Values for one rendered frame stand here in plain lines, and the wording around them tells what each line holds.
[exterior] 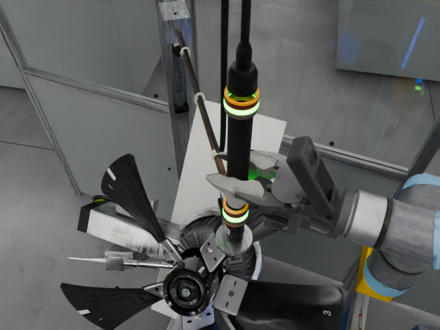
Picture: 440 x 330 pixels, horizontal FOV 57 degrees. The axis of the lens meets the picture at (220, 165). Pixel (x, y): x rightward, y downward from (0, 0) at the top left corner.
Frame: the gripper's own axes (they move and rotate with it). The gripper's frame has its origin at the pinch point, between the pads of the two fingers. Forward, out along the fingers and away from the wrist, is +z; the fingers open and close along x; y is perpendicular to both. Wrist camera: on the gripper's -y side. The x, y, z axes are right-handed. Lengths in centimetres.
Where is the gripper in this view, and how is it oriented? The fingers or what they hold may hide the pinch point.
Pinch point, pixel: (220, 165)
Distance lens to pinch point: 62.2
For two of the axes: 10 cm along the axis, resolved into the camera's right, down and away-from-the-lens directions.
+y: 0.0, 6.3, 7.7
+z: -9.3, -2.8, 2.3
